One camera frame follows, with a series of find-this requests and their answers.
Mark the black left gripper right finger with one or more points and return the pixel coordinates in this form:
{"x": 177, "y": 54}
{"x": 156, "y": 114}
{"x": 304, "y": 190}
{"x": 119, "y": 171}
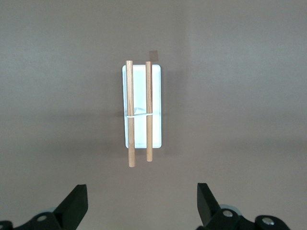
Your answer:
{"x": 208, "y": 208}

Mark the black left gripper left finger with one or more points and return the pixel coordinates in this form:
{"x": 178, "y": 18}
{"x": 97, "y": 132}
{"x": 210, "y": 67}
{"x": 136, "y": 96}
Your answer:
{"x": 72, "y": 210}

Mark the small brown tape square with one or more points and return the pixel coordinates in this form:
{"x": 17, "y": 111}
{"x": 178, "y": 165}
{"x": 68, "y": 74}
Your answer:
{"x": 153, "y": 55}

